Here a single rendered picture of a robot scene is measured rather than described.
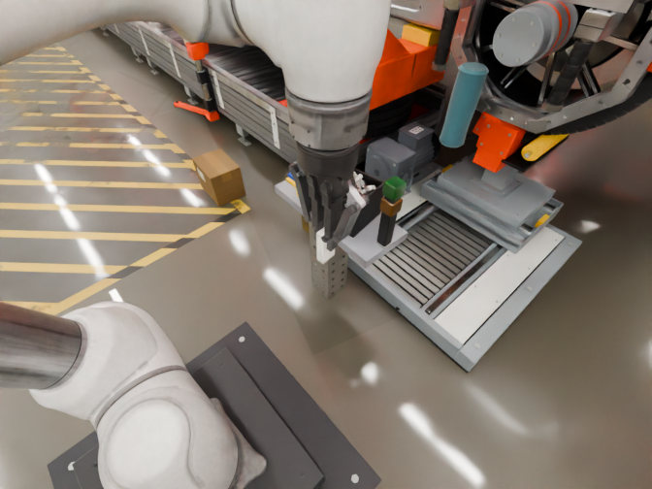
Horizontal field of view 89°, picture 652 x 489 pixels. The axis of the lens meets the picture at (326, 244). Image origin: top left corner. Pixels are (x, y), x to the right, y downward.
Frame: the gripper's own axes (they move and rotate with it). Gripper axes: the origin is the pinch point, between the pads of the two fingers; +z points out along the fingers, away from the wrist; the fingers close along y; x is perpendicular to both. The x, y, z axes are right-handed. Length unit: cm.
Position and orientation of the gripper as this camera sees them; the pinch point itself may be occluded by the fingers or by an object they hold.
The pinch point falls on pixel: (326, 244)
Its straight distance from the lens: 54.0
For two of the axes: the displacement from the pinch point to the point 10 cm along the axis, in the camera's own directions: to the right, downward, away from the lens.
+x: 6.9, -5.5, 4.7
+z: -0.1, 6.4, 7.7
